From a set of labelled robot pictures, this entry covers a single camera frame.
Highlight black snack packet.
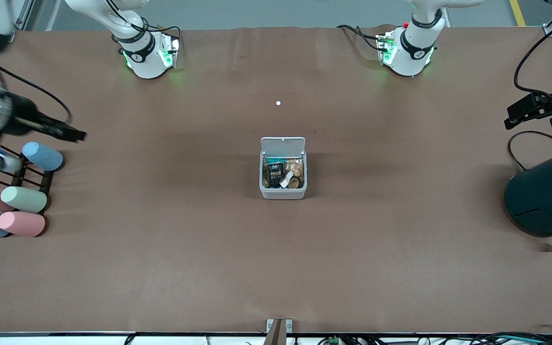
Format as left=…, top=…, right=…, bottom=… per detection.
left=266, top=161, right=285, bottom=187

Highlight white square lidded bin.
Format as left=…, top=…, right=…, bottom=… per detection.
left=259, top=137, right=308, bottom=200

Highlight dark teal cylindrical bin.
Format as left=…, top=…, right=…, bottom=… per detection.
left=504, top=146, right=552, bottom=251

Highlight black cup rack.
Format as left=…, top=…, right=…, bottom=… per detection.
left=0, top=145, right=55, bottom=212

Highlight light green plastic cup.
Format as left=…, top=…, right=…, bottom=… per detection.
left=0, top=186, right=48, bottom=214

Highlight brown paper table cover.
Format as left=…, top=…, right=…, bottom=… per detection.
left=0, top=25, right=552, bottom=335

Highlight brown crumpled wrapper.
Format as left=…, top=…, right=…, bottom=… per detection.
left=285, top=159, right=304, bottom=189

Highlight black looped cable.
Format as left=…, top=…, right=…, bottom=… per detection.
left=507, top=130, right=552, bottom=172

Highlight black arm base cable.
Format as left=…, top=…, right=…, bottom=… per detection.
left=103, top=0, right=182, bottom=48
left=337, top=23, right=391, bottom=52

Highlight metal arm base bracket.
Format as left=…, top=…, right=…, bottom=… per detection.
left=158, top=32, right=182, bottom=69
left=376, top=30, right=397, bottom=66

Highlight teal cable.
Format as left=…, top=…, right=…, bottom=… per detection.
left=494, top=334, right=552, bottom=345

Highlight metal table edge bracket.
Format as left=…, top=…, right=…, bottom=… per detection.
left=263, top=318, right=293, bottom=345

